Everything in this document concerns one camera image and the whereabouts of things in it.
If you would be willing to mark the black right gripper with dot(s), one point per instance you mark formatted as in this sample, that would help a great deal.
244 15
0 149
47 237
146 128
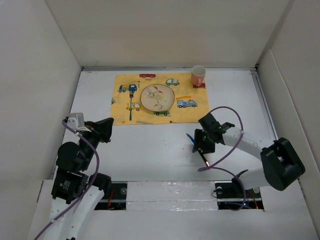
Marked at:
198 143

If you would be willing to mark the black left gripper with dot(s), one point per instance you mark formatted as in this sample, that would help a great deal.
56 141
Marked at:
102 128

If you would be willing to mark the iridescent metal knife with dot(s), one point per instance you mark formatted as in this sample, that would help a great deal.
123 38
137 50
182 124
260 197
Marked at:
198 150

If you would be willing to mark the yellow vehicle print cloth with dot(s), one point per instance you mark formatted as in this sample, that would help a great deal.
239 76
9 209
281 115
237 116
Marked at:
190 104

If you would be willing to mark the beige bird pattern plate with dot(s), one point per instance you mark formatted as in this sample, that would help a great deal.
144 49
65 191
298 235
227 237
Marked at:
157 97

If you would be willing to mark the pink cup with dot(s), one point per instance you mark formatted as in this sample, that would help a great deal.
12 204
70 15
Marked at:
198 74

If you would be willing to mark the iridescent metal fork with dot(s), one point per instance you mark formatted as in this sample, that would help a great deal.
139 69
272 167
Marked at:
131 95

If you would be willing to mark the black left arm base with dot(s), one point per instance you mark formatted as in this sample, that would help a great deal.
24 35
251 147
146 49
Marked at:
116 199

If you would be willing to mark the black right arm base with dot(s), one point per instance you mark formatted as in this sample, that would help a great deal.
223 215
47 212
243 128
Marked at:
231 195

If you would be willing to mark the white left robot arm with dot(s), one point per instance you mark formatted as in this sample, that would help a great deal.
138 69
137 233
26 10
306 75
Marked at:
78 186

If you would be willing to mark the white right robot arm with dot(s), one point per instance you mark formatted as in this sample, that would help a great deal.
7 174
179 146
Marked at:
280 163

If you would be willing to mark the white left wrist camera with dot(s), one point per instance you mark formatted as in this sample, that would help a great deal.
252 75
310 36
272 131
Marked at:
75 121

